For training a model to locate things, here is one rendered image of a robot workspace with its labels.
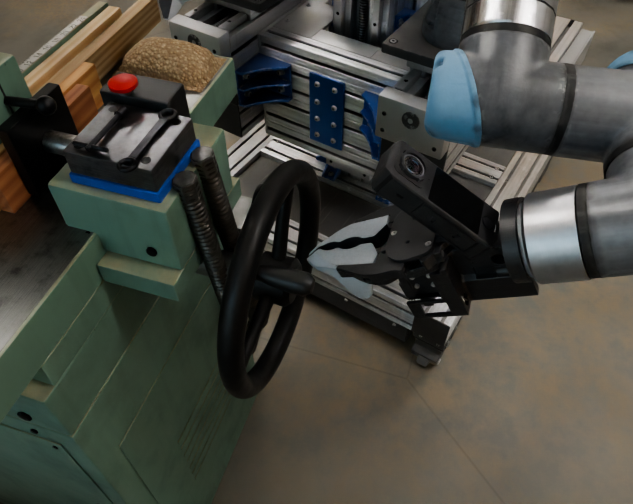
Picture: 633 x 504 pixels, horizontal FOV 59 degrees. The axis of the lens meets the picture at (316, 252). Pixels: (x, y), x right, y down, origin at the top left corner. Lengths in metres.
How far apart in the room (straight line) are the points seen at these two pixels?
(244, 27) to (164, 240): 0.76
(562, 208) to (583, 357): 1.27
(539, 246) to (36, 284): 0.47
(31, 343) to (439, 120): 0.43
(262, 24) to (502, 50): 0.89
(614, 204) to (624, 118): 0.08
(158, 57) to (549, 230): 0.59
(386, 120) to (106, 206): 0.60
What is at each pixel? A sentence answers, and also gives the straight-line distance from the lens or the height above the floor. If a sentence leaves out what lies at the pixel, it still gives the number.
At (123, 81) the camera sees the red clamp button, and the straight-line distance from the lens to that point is 0.63.
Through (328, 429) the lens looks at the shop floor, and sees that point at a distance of 1.46.
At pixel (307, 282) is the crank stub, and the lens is 0.54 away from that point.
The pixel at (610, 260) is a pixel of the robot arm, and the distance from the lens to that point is 0.46.
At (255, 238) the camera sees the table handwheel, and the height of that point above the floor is 0.94.
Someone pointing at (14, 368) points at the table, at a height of 0.87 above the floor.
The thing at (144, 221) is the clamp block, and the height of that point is 0.94.
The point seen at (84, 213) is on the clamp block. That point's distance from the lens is 0.63.
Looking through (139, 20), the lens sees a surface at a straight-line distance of 0.95.
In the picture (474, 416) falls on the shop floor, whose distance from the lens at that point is 1.53.
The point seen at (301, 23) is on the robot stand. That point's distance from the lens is 1.35.
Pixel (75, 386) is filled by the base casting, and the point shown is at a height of 0.77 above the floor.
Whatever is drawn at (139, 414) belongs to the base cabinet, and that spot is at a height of 0.59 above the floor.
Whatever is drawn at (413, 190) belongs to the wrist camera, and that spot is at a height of 1.04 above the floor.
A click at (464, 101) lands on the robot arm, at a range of 0.48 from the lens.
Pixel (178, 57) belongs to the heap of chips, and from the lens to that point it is 0.84.
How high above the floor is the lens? 1.34
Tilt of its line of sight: 49 degrees down
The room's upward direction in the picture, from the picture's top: straight up
